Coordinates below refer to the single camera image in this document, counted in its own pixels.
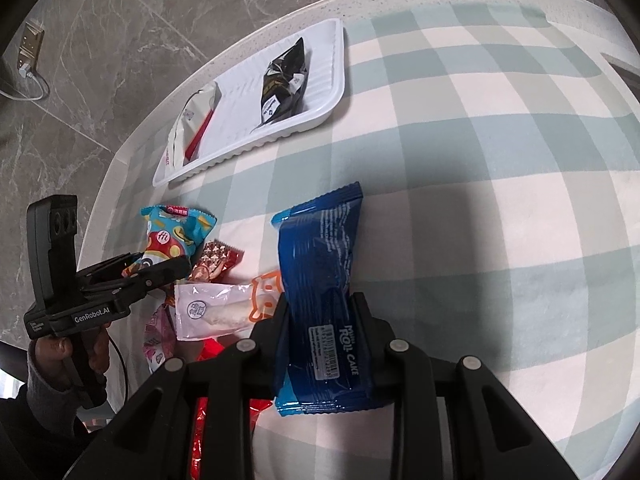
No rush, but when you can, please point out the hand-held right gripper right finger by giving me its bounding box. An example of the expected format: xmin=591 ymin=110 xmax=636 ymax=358
xmin=350 ymin=291 xmax=583 ymax=480

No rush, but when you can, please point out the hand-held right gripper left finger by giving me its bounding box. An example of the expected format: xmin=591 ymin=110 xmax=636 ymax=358
xmin=60 ymin=292 xmax=291 ymax=480

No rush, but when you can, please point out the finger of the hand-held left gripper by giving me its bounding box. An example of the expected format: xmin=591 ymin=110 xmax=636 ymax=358
xmin=75 ymin=254 xmax=194 ymax=287
xmin=81 ymin=279 xmax=154 ymax=307

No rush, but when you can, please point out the blue cartoon snack packet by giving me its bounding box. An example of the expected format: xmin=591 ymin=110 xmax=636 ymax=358
xmin=122 ymin=205 xmax=218 ymax=281

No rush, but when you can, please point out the pink snack packet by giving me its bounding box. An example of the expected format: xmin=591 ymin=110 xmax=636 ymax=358
xmin=143 ymin=300 xmax=177 ymax=375

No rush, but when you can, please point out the clear snack packet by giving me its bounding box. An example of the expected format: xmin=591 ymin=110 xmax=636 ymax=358
xmin=173 ymin=270 xmax=281 ymax=343

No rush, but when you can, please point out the glossy red snack packet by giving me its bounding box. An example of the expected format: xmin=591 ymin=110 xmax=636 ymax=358
xmin=187 ymin=337 xmax=273 ymax=480

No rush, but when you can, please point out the white plastic tray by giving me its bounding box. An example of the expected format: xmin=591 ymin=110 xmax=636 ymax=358
xmin=152 ymin=18 xmax=348 ymax=188

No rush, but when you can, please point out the person's left forearm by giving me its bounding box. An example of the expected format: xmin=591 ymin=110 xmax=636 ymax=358
xmin=0 ymin=352 xmax=118 ymax=480

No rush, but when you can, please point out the person's left hand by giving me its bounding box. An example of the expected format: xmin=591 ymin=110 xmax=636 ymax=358
xmin=29 ymin=327 xmax=112 ymax=392

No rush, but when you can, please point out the red triangle-patterned snack packet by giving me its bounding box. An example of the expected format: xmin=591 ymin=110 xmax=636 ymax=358
xmin=189 ymin=240 xmax=243 ymax=283

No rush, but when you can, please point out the white and red snack packet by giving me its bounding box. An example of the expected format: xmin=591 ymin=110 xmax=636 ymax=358
xmin=165 ymin=81 xmax=222 ymax=166

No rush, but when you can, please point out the checkered tablecloth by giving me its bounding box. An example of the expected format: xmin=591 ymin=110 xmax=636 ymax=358
xmin=82 ymin=0 xmax=640 ymax=480

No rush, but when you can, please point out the gold socket plate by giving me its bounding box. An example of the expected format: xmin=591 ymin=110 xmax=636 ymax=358
xmin=16 ymin=19 xmax=47 ymax=77

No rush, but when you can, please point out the black snack packet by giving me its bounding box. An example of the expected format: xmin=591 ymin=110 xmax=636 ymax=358
xmin=257 ymin=37 xmax=308 ymax=128

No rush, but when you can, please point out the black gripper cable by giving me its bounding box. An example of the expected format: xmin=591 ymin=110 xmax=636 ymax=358
xmin=106 ymin=334 xmax=130 ymax=413

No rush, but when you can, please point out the white plug cable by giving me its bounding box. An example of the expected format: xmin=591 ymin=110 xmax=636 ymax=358
xmin=0 ymin=66 xmax=52 ymax=102

